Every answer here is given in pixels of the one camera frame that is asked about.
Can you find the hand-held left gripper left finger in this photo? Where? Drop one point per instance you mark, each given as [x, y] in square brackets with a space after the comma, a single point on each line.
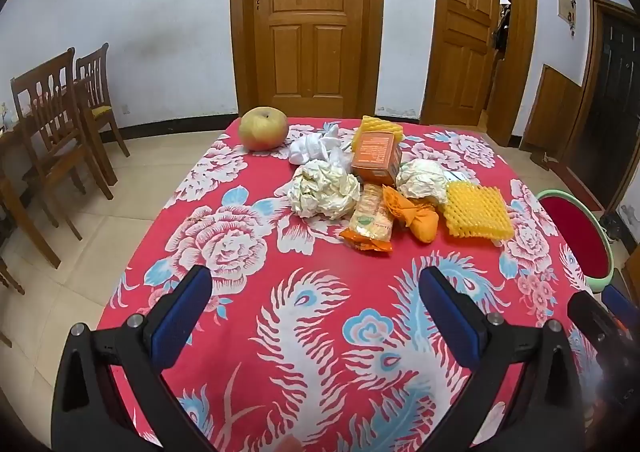
[182, 317]

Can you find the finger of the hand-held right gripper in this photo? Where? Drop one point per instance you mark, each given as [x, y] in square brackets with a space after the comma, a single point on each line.
[590, 322]
[620, 302]

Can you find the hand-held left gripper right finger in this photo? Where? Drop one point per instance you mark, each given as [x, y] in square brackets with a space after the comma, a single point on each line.
[447, 317]

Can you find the red bucket with green rim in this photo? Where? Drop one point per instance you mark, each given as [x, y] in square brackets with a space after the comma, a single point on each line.
[575, 232]

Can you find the yellow foam fruit pad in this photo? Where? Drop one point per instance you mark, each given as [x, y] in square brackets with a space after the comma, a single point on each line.
[477, 212]
[385, 124]

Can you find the orange snack packet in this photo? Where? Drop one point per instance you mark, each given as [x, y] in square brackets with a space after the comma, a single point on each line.
[370, 217]

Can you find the small cream paper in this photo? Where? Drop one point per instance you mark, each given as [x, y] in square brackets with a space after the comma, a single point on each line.
[420, 179]

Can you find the orange cardboard box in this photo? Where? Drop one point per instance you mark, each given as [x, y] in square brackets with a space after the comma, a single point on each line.
[375, 157]

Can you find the large cream paper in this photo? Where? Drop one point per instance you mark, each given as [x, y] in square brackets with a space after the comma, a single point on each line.
[320, 189]

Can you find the white tissue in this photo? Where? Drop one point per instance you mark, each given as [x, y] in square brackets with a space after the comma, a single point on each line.
[310, 147]

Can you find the red door mat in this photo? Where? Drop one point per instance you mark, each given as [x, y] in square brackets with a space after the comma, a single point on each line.
[580, 192]

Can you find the red floral tablecloth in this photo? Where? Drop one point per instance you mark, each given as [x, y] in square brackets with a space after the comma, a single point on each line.
[300, 332]

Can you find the brown slipper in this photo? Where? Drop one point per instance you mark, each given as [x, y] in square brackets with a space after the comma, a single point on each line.
[549, 157]

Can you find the black entrance door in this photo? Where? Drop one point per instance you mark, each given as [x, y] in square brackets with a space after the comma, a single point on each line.
[615, 97]

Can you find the yellow seat cushion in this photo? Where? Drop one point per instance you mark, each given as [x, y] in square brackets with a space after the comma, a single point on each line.
[101, 111]

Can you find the wooden chair with cushion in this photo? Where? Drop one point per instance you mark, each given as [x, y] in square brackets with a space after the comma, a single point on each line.
[92, 77]

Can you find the open wooden panel door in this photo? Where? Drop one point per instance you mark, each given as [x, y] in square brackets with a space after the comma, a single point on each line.
[465, 32]

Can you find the hanging clothes in doorway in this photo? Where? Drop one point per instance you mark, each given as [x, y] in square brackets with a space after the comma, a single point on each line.
[502, 27]

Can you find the closed wooden panel door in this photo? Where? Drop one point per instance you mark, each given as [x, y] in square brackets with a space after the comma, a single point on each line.
[307, 32]

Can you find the wooden wall panel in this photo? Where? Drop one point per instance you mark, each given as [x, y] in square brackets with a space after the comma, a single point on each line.
[550, 112]

